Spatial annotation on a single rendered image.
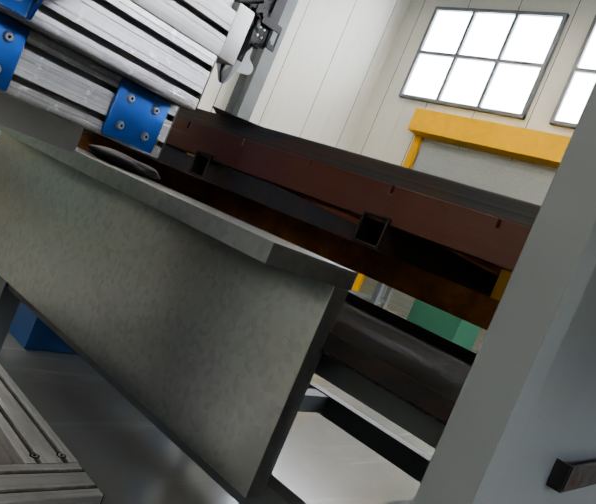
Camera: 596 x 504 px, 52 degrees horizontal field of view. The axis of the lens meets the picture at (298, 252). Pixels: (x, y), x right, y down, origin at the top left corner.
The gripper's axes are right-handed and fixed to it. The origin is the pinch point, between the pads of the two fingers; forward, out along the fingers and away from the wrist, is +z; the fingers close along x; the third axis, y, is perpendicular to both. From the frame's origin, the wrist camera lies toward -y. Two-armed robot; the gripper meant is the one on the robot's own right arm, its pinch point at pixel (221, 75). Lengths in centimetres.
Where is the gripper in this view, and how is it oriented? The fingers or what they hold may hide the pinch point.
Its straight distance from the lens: 126.0
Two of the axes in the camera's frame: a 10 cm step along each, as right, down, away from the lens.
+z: -3.9, 9.2, 0.7
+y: 5.8, 1.9, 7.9
